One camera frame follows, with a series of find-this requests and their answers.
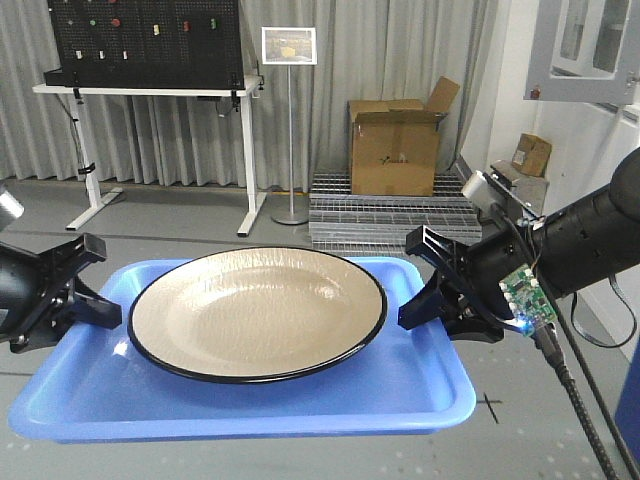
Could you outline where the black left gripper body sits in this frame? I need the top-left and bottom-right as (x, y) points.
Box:
(1, 243), (77, 353)

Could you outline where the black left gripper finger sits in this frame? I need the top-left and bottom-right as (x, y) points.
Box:
(51, 233), (107, 273)
(71, 279), (122, 329)

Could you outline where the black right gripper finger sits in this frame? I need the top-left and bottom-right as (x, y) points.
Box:
(405, 225), (453, 269)
(398, 272), (445, 329)

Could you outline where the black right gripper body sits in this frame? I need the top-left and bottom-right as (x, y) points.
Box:
(429, 228), (533, 343)

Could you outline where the blue plastic tray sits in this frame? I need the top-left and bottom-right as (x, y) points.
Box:
(8, 257), (476, 443)

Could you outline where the beige plate with black rim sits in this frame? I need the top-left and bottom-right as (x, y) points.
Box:
(128, 247), (387, 383)

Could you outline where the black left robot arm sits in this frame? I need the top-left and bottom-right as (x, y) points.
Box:
(1, 233), (122, 354)

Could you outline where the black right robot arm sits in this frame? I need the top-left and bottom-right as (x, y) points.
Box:
(398, 151), (639, 343)

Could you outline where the grey cabinet door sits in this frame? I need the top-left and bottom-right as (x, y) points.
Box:
(524, 0), (639, 105)

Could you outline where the green circuit board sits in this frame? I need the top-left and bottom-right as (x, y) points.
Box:
(498, 264), (557, 337)

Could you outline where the stacked metal grating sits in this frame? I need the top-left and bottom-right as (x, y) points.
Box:
(309, 173), (482, 256)

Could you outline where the large open cardboard box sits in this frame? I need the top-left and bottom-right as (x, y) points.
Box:
(348, 76), (460, 197)

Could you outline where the small cardboard box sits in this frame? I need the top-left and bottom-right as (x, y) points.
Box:
(511, 133), (552, 177)

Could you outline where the grey curtain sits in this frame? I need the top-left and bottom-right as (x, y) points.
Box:
(1, 1), (504, 190)

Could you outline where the black pegboard panel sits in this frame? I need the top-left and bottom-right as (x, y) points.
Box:
(44, 0), (244, 90)

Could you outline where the sign on metal stand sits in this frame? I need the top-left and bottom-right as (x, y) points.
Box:
(261, 26), (318, 226)

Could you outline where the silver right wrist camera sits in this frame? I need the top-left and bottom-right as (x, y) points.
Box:
(462, 171), (548, 220)

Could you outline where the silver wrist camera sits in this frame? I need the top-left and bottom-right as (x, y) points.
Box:
(462, 171), (548, 220)
(0, 183), (24, 230)

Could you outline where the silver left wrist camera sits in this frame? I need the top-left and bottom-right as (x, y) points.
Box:
(0, 183), (24, 230)

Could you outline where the black braided usb cable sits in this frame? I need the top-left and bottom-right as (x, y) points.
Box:
(535, 327), (631, 480)

